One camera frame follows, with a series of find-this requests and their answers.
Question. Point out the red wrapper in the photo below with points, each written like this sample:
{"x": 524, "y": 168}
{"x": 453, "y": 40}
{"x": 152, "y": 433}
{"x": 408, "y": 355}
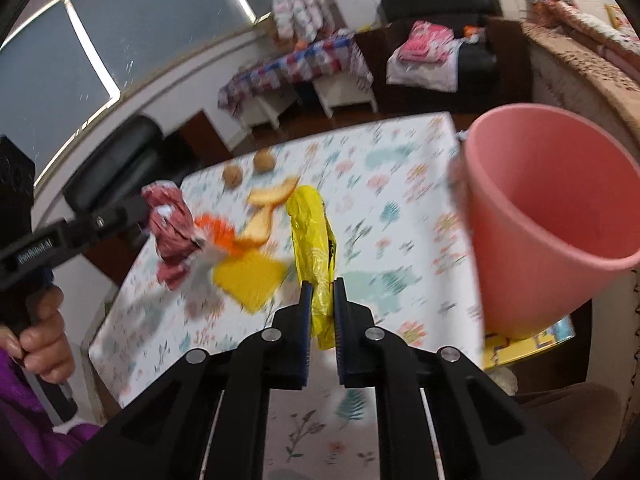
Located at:
{"x": 172, "y": 230}

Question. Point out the brown stool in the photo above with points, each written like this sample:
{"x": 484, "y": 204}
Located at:
{"x": 570, "y": 430}

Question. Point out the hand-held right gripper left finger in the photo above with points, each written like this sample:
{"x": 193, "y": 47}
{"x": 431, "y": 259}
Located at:
{"x": 306, "y": 332}

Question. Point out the person's left hand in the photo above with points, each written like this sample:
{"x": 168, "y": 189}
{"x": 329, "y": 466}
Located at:
{"x": 50, "y": 340}

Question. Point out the yellow flowered pillow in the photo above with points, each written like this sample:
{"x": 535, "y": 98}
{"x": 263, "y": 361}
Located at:
{"x": 620, "y": 17}

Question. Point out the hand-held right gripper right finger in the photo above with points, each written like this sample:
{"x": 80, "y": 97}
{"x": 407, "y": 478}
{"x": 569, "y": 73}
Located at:
{"x": 340, "y": 332}

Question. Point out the yellow plastic bag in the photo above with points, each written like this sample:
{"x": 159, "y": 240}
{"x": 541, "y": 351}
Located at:
{"x": 310, "y": 240}

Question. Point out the pink folded blanket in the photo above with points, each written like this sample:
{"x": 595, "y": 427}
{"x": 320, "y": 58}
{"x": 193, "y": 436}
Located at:
{"x": 427, "y": 42}

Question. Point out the white pink-edged cloth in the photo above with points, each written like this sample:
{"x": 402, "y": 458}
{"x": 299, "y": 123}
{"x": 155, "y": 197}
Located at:
{"x": 430, "y": 72}

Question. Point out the white wooden bench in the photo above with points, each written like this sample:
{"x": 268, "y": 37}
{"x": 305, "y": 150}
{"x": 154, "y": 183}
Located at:
{"x": 270, "y": 107}
{"x": 345, "y": 92}

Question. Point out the walnut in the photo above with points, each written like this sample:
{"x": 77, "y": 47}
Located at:
{"x": 233, "y": 176}
{"x": 263, "y": 161}

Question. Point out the yellow foam net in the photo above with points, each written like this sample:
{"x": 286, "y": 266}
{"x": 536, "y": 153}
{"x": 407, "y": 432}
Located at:
{"x": 250, "y": 280}

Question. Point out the orange crinkled wrapper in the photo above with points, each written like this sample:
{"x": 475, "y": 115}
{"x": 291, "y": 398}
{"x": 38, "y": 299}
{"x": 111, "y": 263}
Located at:
{"x": 215, "y": 232}

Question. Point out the checkered cloth side table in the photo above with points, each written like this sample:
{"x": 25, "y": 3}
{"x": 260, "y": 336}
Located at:
{"x": 300, "y": 65}

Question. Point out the window with blue blind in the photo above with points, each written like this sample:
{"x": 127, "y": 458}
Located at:
{"x": 150, "y": 20}

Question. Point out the yellow blue printed mat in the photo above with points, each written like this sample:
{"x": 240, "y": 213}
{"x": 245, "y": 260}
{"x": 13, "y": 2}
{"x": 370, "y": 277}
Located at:
{"x": 530, "y": 345}

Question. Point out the pastel puffer jacket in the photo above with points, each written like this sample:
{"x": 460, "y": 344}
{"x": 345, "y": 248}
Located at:
{"x": 295, "y": 0}

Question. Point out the pink plastic bucket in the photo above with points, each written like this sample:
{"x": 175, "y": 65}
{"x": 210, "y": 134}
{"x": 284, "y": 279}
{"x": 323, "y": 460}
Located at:
{"x": 540, "y": 210}

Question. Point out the small orange box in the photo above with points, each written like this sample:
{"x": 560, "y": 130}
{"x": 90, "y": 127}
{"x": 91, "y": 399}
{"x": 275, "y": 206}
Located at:
{"x": 472, "y": 31}

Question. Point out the red dotted quilt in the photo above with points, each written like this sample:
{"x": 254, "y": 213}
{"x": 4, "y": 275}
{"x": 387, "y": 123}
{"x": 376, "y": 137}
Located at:
{"x": 585, "y": 22}

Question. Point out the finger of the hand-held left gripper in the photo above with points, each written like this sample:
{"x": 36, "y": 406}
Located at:
{"x": 110, "y": 220}

